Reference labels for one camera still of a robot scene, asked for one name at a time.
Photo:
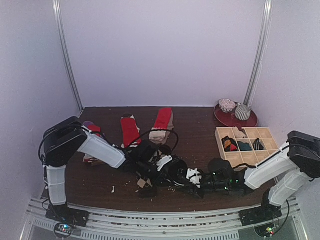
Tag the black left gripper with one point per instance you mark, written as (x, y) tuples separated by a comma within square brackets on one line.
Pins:
[(156, 180)]

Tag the brown argyle sock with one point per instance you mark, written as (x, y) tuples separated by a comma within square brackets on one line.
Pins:
[(145, 185)]

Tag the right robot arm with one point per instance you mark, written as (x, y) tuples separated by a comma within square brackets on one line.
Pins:
[(298, 158)]

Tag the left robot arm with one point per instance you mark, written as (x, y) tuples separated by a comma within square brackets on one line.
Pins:
[(61, 142)]

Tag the rolled colourful socks in box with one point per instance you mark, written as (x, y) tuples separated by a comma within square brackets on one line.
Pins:
[(229, 144)]

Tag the red sock middle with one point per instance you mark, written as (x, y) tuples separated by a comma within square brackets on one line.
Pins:
[(128, 132)]

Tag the wooden divided organizer box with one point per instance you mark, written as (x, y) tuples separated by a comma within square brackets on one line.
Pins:
[(250, 157)]

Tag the red white sock right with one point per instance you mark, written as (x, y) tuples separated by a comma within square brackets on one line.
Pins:
[(161, 122)]

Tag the teal rolled sock in box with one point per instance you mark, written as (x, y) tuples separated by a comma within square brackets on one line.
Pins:
[(244, 146)]

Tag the beige sock in box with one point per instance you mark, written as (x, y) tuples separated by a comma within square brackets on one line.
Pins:
[(238, 133)]

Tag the red sock far left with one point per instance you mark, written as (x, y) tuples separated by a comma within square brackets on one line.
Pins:
[(95, 128)]

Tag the black striped sock in box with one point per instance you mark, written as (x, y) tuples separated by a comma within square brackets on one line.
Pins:
[(257, 145)]

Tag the purple striped sock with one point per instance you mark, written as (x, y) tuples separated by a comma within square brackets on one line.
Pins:
[(87, 124)]

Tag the red round tray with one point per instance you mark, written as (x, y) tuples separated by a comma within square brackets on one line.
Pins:
[(229, 119)]

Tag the grey striped cup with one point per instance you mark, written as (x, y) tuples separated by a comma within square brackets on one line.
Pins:
[(242, 112)]

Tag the white patterned bowl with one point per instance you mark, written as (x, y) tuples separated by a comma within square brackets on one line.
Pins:
[(227, 105)]

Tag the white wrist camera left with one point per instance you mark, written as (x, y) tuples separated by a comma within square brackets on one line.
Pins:
[(163, 161)]

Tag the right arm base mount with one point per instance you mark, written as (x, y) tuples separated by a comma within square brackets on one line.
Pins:
[(256, 215)]

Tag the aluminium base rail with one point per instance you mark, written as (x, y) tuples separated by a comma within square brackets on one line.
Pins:
[(107, 224)]

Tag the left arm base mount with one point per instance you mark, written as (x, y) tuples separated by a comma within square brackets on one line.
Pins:
[(67, 215)]

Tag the aluminium frame post left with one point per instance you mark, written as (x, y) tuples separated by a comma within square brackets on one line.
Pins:
[(65, 53)]

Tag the aluminium frame post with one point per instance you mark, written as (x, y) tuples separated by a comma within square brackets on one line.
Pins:
[(65, 53), (260, 51)]

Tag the aluminium frame post right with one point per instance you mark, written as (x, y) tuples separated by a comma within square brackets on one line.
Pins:
[(260, 51)]

